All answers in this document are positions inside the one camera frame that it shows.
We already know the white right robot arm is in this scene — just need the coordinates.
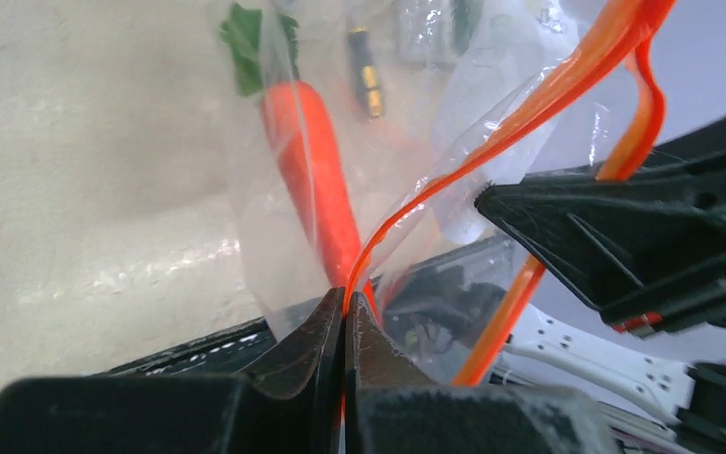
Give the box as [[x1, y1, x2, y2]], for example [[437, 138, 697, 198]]
[[475, 116, 726, 453]]

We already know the orange toy carrot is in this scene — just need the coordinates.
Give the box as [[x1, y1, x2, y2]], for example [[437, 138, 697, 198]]
[[216, 1, 361, 315]]

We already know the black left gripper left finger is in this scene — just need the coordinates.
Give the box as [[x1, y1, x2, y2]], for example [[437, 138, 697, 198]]
[[0, 288, 344, 453]]

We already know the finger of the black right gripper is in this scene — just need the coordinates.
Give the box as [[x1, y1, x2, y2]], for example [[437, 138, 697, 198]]
[[475, 116, 726, 338]]

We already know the yellow black screwdriver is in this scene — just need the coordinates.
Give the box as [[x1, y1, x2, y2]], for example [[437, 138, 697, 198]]
[[346, 26, 385, 119]]

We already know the clear zip top bag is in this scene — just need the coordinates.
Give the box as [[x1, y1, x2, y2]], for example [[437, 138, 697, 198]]
[[212, 0, 678, 387]]

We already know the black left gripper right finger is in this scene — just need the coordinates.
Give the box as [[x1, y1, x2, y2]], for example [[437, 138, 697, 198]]
[[345, 292, 619, 453]]

